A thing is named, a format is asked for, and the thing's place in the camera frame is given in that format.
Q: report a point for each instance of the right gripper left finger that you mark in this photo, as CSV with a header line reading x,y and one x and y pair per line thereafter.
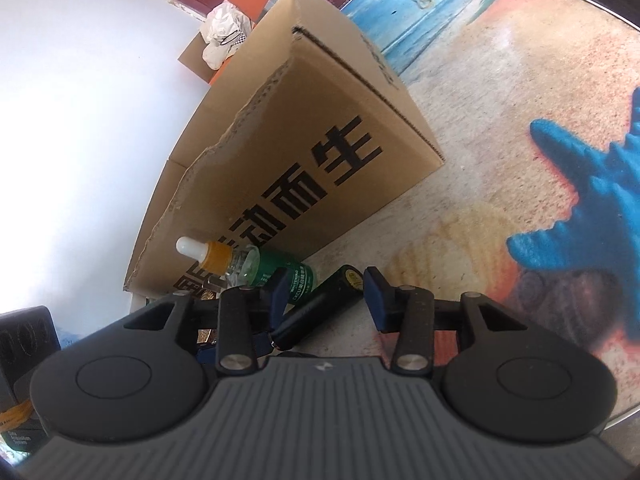
x,y
244,311

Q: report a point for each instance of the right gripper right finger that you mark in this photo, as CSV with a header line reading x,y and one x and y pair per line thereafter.
x,y
407,311

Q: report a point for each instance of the green dropper bottle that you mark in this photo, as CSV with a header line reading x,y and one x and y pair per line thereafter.
x,y
247,266

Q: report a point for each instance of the black cylindrical flashlight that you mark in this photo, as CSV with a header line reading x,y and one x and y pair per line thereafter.
x,y
338,293

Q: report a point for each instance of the gold lidded jar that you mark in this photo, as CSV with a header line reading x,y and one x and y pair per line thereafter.
x,y
207,338

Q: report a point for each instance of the open brown cardboard box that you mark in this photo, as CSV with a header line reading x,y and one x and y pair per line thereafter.
x,y
304,134

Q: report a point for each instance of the beige cloth bag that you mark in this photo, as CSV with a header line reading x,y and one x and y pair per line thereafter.
x,y
224,31

